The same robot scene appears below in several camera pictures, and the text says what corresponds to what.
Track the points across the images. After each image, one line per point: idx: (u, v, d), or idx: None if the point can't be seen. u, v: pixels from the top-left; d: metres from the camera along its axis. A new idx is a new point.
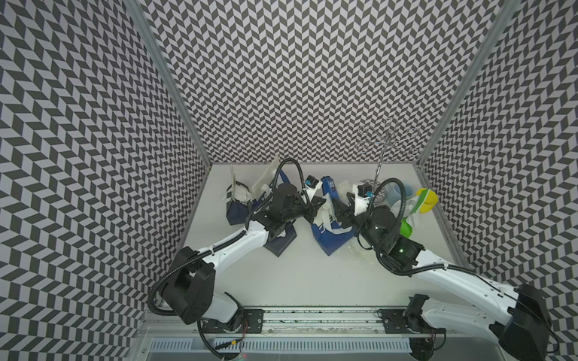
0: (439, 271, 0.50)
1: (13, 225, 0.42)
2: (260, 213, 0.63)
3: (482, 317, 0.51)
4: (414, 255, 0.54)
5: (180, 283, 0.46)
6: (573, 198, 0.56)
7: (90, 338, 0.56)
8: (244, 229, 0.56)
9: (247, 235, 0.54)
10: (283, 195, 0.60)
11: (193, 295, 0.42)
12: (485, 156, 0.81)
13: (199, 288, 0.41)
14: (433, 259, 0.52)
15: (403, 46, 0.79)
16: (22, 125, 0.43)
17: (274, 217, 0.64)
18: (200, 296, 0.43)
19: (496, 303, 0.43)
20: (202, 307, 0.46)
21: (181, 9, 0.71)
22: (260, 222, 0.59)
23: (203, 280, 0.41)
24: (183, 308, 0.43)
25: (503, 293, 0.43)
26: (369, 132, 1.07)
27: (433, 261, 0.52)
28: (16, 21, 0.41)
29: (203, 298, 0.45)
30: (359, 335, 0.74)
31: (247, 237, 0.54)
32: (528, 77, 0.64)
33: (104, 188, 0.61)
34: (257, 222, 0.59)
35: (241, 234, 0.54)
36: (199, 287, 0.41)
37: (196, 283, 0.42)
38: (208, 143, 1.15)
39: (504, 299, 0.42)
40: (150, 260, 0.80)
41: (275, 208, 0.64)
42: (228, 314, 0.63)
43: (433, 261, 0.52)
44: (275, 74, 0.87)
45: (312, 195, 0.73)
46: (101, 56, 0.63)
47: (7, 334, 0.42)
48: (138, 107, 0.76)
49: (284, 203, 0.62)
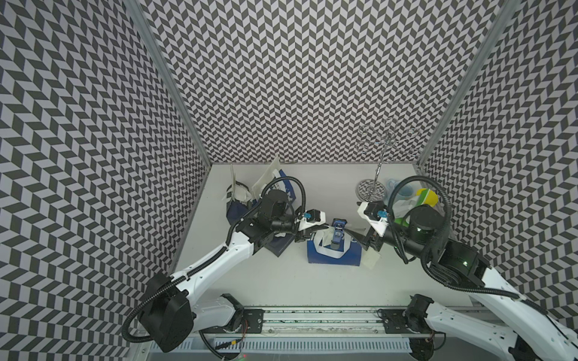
0: (507, 301, 0.41)
1: (13, 225, 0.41)
2: (246, 222, 0.58)
3: (499, 336, 0.50)
4: (477, 273, 0.43)
5: (155, 310, 0.44)
6: (574, 199, 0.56)
7: (90, 338, 0.56)
8: (226, 245, 0.51)
9: (229, 251, 0.50)
10: (273, 203, 0.57)
11: (168, 323, 0.39)
12: (485, 156, 0.81)
13: (173, 317, 0.39)
14: (502, 284, 0.42)
15: (403, 46, 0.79)
16: (22, 125, 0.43)
17: (260, 224, 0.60)
18: (176, 324, 0.41)
19: (563, 353, 0.38)
20: (180, 335, 0.44)
21: (181, 9, 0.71)
22: (244, 233, 0.55)
23: (177, 310, 0.39)
24: (159, 338, 0.41)
25: (569, 341, 0.39)
26: (369, 132, 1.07)
27: (500, 286, 0.42)
28: (16, 21, 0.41)
29: (180, 325, 0.42)
30: (359, 335, 0.74)
31: (229, 253, 0.50)
32: (528, 77, 0.64)
33: (104, 188, 0.61)
34: (241, 233, 0.55)
35: (221, 250, 0.50)
36: (173, 317, 0.39)
37: (168, 312, 0.39)
38: (208, 143, 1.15)
39: (570, 349, 0.38)
40: (150, 259, 0.80)
41: (264, 214, 0.59)
42: (226, 318, 0.63)
43: (503, 286, 0.42)
44: (275, 74, 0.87)
45: (305, 226, 0.64)
46: (101, 56, 0.63)
47: (7, 334, 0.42)
48: (138, 107, 0.76)
49: (272, 211, 0.59)
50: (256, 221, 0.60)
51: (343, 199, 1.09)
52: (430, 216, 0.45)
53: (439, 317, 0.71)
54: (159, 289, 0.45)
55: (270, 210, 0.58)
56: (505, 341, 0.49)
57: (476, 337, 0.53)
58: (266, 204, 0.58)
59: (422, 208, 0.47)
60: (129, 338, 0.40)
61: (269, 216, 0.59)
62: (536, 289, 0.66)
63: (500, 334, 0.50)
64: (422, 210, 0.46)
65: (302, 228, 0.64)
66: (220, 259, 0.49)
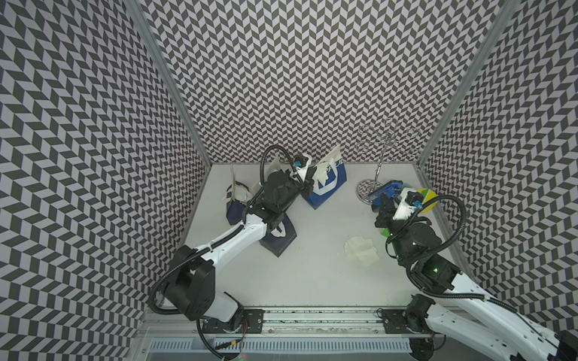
0: (479, 301, 0.47)
1: (13, 225, 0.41)
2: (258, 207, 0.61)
3: (501, 343, 0.50)
4: (448, 279, 0.50)
5: (180, 282, 0.46)
6: (573, 198, 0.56)
7: (90, 338, 0.56)
8: (241, 223, 0.55)
9: (245, 229, 0.54)
10: (275, 188, 0.57)
11: (195, 290, 0.42)
12: (485, 156, 0.81)
13: (199, 286, 0.41)
14: (471, 286, 0.49)
15: (404, 46, 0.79)
16: (22, 125, 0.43)
17: (272, 209, 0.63)
18: (201, 294, 0.43)
19: (536, 347, 0.41)
20: (203, 305, 0.46)
21: (181, 9, 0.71)
22: (257, 215, 0.59)
23: (204, 277, 0.41)
24: (186, 307, 0.42)
25: (543, 338, 0.42)
26: (369, 132, 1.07)
27: (470, 289, 0.48)
28: (16, 21, 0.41)
29: (205, 294, 0.45)
30: (359, 335, 0.74)
31: (245, 231, 0.53)
32: (528, 77, 0.64)
33: (104, 189, 0.61)
34: (254, 215, 0.58)
35: (238, 228, 0.53)
36: (199, 283, 0.41)
37: (195, 280, 0.42)
38: (207, 143, 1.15)
39: (546, 345, 0.41)
40: (151, 260, 0.80)
41: (269, 199, 0.61)
42: (228, 315, 0.63)
43: (471, 289, 0.48)
44: (275, 74, 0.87)
45: (304, 174, 0.68)
46: (101, 56, 0.63)
47: (7, 334, 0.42)
48: (138, 107, 0.76)
49: (277, 195, 0.60)
50: (266, 205, 0.64)
51: (343, 201, 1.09)
52: (428, 234, 0.49)
53: (441, 318, 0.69)
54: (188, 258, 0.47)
55: (275, 192, 0.58)
56: (507, 349, 0.49)
57: (478, 342, 0.53)
58: (269, 190, 0.58)
59: (422, 226, 0.51)
60: (156, 309, 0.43)
61: (275, 199, 0.60)
62: (536, 289, 0.66)
63: (502, 341, 0.50)
64: (420, 226, 0.51)
65: (303, 179, 0.68)
66: (238, 236, 0.52)
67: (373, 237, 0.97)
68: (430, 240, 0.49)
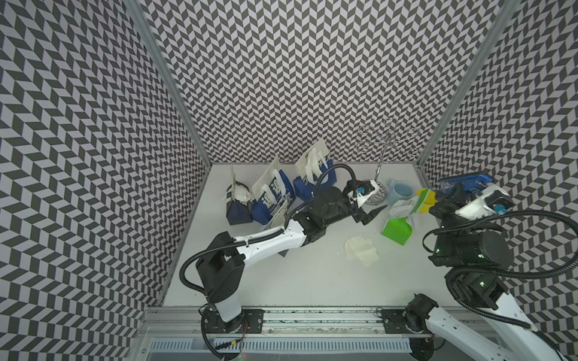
0: (518, 329, 0.41)
1: (13, 225, 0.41)
2: (302, 214, 0.60)
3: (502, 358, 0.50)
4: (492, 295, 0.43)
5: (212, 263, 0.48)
6: (573, 199, 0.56)
7: (90, 338, 0.56)
8: (282, 228, 0.54)
9: (284, 235, 0.53)
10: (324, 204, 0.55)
11: (222, 278, 0.43)
12: (485, 156, 0.81)
13: (227, 274, 0.42)
14: (515, 311, 0.43)
15: (404, 46, 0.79)
16: (22, 125, 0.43)
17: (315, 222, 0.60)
18: (226, 283, 0.44)
19: None
20: (225, 293, 0.47)
21: (181, 9, 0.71)
22: (300, 223, 0.57)
23: (233, 268, 0.42)
24: (209, 289, 0.45)
25: None
26: (369, 132, 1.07)
27: (513, 313, 0.42)
28: (16, 21, 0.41)
29: (229, 285, 0.46)
30: (359, 335, 0.74)
31: (284, 237, 0.53)
32: (528, 77, 0.64)
33: (104, 188, 0.61)
34: (298, 222, 0.57)
35: (277, 232, 0.53)
36: (226, 274, 0.43)
37: (225, 268, 0.43)
38: (207, 143, 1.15)
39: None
40: (151, 260, 0.80)
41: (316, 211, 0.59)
42: (230, 315, 0.63)
43: (515, 314, 0.42)
44: (275, 74, 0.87)
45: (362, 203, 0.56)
46: (101, 56, 0.63)
47: (7, 334, 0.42)
48: (138, 107, 0.76)
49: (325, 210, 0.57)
50: (311, 216, 0.61)
51: None
52: (503, 250, 0.39)
53: (442, 322, 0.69)
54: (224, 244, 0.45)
55: (325, 207, 0.56)
56: None
57: (476, 351, 0.53)
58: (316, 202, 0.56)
59: (497, 235, 0.40)
60: (183, 281, 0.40)
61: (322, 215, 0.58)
62: (536, 289, 0.66)
63: (503, 356, 0.50)
64: (494, 236, 0.40)
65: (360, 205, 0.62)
66: (275, 240, 0.51)
67: (372, 237, 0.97)
68: (504, 259, 0.39)
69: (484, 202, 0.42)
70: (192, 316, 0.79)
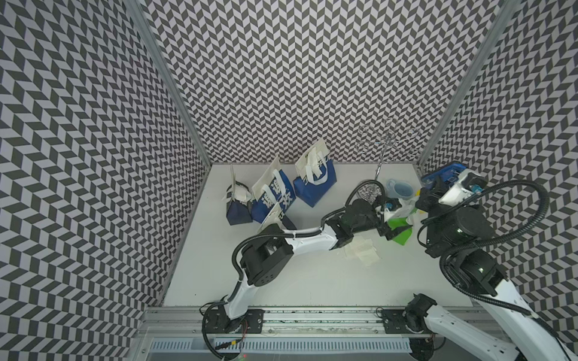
0: (518, 315, 0.40)
1: (13, 225, 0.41)
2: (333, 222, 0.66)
3: (499, 350, 0.49)
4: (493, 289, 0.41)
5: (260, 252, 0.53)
6: (573, 199, 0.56)
7: (90, 338, 0.56)
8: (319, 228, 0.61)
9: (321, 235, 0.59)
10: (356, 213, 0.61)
11: (269, 264, 0.49)
12: (485, 156, 0.81)
13: (275, 261, 0.49)
14: (513, 298, 0.41)
15: (404, 46, 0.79)
16: (22, 125, 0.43)
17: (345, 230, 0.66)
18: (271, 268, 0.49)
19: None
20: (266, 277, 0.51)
21: (181, 9, 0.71)
22: (333, 228, 0.64)
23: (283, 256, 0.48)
24: (255, 273, 0.50)
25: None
26: (369, 132, 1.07)
27: (514, 300, 0.41)
28: (16, 21, 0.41)
29: (272, 271, 0.51)
30: (359, 335, 0.74)
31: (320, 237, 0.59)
32: (528, 77, 0.64)
33: (104, 188, 0.61)
34: (330, 227, 0.64)
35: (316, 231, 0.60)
36: (275, 262, 0.49)
37: (274, 256, 0.49)
38: (207, 143, 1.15)
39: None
40: (151, 260, 0.80)
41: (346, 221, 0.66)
42: (240, 311, 0.64)
43: (515, 301, 0.41)
44: (275, 74, 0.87)
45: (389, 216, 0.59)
46: (101, 56, 0.63)
47: (7, 334, 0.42)
48: (138, 107, 0.75)
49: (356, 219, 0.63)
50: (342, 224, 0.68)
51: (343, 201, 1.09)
52: (478, 222, 0.40)
53: (440, 319, 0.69)
54: (275, 234, 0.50)
55: (354, 217, 0.61)
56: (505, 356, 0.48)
57: (474, 346, 0.52)
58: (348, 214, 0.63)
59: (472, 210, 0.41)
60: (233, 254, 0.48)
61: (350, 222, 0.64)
62: (536, 289, 0.66)
63: (500, 347, 0.50)
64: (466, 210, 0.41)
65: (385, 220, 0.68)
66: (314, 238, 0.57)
67: (373, 237, 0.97)
68: (481, 229, 0.39)
69: (462, 186, 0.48)
70: (193, 315, 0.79)
